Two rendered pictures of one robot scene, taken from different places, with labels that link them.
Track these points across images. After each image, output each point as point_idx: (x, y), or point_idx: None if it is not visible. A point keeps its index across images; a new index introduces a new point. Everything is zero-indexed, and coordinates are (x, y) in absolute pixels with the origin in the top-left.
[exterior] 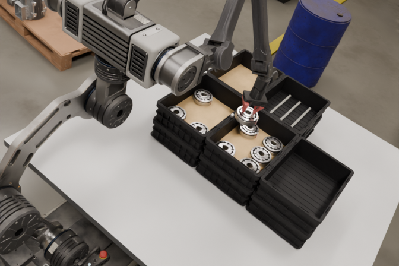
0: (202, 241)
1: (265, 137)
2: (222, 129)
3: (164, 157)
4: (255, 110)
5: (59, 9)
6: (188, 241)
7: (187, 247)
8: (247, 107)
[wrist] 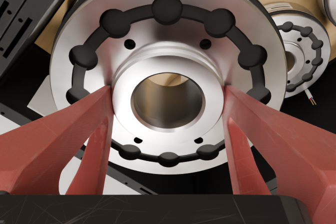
0: None
1: None
2: None
3: None
4: (232, 170)
5: None
6: (71, 168)
7: (71, 176)
8: (190, 4)
